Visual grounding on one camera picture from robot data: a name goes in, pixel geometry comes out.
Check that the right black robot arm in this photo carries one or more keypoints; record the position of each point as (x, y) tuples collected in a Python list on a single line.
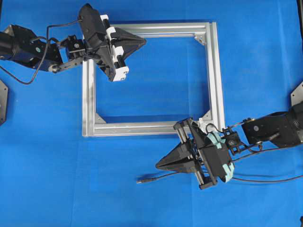
[(283, 129)]

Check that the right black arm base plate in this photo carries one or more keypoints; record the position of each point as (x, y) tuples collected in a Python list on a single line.
[(297, 95)]

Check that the silver aluminium extrusion frame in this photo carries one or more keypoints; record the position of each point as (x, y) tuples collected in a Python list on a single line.
[(203, 32)]

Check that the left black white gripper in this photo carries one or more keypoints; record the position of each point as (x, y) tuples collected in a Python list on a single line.
[(97, 33)]

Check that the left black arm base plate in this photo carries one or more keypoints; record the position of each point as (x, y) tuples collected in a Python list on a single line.
[(3, 101)]

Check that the right black teal gripper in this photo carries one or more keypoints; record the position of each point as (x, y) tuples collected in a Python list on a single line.
[(204, 154)]

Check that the translucent white zip tie loop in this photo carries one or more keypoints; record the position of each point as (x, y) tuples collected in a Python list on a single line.
[(201, 124)]

